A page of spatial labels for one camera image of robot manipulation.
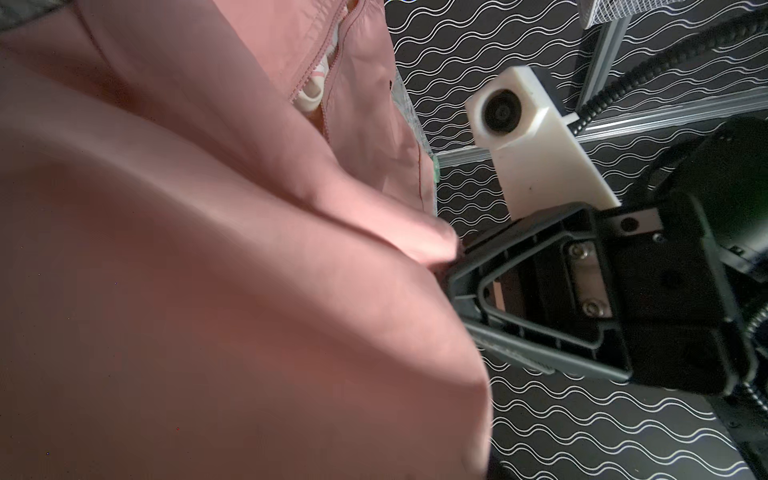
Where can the pink zip-up jacket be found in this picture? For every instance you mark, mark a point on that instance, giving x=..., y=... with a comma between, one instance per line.
x=220, y=252

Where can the white wire mesh basket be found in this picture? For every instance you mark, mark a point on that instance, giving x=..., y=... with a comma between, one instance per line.
x=596, y=12

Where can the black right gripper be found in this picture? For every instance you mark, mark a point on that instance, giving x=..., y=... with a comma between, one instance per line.
x=693, y=257

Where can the green transparent lid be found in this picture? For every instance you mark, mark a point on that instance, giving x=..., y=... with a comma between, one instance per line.
x=436, y=170

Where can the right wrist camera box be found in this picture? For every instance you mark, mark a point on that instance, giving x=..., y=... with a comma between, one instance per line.
x=538, y=161

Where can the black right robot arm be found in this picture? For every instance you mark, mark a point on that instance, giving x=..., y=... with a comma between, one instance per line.
x=571, y=289

